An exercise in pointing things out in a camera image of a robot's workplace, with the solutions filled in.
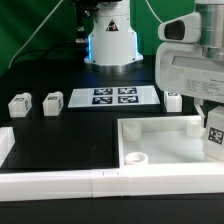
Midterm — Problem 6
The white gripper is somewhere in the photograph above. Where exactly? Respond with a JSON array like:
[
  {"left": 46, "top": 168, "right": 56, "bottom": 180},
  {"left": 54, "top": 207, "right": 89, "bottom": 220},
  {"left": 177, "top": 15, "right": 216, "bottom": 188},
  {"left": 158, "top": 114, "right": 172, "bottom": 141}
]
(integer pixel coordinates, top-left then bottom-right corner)
[{"left": 155, "top": 42, "right": 224, "bottom": 128}]

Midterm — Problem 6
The white square tabletop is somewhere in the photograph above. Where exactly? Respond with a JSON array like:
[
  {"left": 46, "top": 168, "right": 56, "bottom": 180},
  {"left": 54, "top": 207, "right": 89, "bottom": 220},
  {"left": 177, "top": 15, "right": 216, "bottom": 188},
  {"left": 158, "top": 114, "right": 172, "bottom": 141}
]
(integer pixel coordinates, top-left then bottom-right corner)
[{"left": 118, "top": 115, "right": 224, "bottom": 167}]

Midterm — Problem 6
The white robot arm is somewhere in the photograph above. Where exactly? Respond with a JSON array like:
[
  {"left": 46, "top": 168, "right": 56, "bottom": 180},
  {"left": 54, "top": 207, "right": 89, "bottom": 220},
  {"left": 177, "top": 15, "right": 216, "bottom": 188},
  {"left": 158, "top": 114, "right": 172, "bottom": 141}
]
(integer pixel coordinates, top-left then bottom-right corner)
[{"left": 70, "top": 0, "right": 224, "bottom": 103}]

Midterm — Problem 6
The white U-shaped obstacle fence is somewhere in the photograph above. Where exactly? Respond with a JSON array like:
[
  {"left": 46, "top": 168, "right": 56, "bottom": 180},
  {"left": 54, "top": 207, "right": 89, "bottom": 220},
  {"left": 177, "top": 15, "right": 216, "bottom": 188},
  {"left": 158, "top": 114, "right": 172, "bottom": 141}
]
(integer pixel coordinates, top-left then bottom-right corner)
[{"left": 0, "top": 117, "right": 224, "bottom": 203}]

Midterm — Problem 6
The white fiducial marker sheet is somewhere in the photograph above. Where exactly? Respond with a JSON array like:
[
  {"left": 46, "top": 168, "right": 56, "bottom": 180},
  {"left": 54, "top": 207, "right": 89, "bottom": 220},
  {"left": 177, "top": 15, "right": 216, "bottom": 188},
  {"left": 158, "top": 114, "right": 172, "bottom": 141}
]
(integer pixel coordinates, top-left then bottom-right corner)
[{"left": 68, "top": 85, "right": 160, "bottom": 108}]

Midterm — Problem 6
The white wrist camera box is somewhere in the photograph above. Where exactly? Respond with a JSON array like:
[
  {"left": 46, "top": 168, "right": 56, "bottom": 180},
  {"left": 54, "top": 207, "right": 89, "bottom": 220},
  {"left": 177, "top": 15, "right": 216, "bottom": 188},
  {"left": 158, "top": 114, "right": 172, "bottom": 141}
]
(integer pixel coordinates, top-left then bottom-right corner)
[{"left": 158, "top": 12, "right": 201, "bottom": 44}]

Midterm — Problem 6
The black cable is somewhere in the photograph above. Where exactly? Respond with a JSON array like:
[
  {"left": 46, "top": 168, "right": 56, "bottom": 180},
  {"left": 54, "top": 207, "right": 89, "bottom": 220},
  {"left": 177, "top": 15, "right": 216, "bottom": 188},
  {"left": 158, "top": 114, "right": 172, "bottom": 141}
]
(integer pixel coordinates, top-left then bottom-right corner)
[{"left": 9, "top": 40, "right": 81, "bottom": 69}]

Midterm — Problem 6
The white cable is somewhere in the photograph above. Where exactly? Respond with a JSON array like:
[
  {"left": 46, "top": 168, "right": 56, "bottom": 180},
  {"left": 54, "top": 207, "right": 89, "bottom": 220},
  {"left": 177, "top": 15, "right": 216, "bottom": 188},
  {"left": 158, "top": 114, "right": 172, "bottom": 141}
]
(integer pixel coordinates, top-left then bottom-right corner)
[{"left": 8, "top": 0, "right": 65, "bottom": 69}]

